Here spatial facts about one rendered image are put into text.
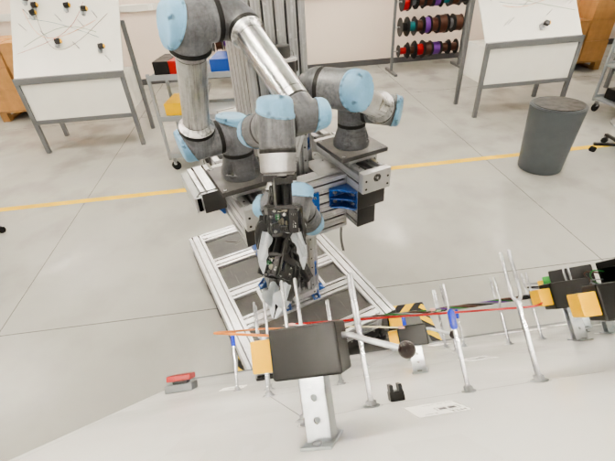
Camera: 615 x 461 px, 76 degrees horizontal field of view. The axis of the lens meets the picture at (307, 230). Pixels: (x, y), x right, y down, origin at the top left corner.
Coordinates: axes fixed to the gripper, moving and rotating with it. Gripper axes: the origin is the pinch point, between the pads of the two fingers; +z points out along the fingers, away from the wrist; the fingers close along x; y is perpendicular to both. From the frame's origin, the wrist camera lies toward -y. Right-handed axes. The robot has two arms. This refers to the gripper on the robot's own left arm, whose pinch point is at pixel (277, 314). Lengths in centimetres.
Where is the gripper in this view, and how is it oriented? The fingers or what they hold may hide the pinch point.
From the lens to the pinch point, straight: 101.2
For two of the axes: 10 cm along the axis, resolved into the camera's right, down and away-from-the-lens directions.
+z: -2.0, 9.3, -3.1
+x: 8.2, -0.2, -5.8
